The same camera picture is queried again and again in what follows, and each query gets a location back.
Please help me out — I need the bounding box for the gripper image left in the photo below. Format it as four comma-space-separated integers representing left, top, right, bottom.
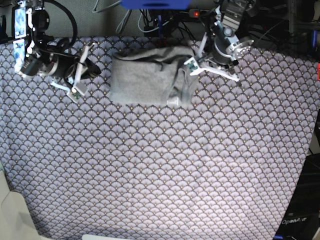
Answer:
37, 53, 102, 79

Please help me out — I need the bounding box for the white board at corner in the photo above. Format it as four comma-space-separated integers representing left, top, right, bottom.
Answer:
0, 171, 40, 240

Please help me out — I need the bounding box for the black power strip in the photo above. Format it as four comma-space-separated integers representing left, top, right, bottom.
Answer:
188, 9, 212, 18

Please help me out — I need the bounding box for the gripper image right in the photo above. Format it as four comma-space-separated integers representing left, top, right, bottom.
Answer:
208, 27, 254, 72

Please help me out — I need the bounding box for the fan-patterned purple tablecloth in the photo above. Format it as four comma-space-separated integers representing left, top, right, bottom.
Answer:
0, 36, 320, 240

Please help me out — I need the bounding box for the red clamp at right edge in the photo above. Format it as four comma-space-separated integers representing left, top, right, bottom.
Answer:
317, 63, 320, 81

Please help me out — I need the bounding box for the black OpenArm box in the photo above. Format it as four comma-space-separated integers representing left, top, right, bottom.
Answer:
278, 154, 320, 240

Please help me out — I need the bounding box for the light grey T-shirt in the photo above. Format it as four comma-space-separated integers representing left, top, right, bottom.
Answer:
109, 46, 199, 106

